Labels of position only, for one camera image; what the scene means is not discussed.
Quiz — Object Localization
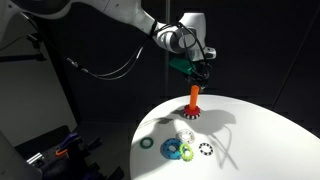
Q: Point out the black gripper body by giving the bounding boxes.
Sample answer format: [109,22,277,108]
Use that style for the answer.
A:
[185,61,212,88]

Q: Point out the orange peg ring stacking stand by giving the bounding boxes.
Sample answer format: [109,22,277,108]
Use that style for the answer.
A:
[183,85,201,120]

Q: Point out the blue dotted ring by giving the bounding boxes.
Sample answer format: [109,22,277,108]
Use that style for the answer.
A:
[160,138,184,161]

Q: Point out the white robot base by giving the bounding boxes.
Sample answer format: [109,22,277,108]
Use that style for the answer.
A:
[0,132,42,180]

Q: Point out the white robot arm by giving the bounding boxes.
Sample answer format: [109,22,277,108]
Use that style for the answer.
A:
[0,0,216,89]

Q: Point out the vertical metal pole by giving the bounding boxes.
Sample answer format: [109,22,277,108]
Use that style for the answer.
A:
[164,0,171,99]

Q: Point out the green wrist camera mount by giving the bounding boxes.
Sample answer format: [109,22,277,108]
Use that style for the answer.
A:
[169,58,195,75]

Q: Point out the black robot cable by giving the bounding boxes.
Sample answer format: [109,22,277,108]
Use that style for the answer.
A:
[19,13,212,82]

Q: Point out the clear beaded ring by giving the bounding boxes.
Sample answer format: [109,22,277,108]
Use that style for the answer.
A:
[175,129,195,145]

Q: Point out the black and white ring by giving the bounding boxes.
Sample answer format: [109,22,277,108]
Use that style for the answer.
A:
[198,142,215,156]

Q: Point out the lime green gear ring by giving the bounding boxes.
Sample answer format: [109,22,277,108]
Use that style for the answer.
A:
[178,143,195,163]

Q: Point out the dark green ring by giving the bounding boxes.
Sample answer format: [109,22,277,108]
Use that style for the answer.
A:
[139,136,155,150]

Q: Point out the purple handled clamp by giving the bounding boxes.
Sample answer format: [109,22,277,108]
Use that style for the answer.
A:
[59,132,79,148]

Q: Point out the orange handled clamp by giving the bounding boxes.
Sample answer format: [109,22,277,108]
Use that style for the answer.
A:
[55,149,68,156]

